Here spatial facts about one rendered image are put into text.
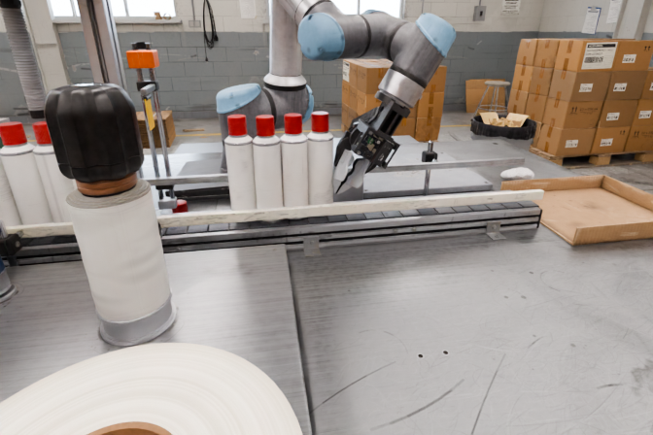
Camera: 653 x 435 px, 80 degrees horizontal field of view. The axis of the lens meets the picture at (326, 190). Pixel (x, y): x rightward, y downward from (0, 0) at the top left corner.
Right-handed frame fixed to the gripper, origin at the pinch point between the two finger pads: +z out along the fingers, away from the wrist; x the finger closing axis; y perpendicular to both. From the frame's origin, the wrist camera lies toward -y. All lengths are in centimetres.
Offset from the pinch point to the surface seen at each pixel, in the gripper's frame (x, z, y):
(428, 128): 167, -21, -304
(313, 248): -0.2, 11.9, 6.2
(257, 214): -13.0, 10.4, 4.9
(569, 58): 215, -131, -243
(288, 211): -8.0, 7.4, 4.9
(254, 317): -12.1, 13.4, 30.0
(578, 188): 64, -25, -12
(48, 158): -48, 17, 3
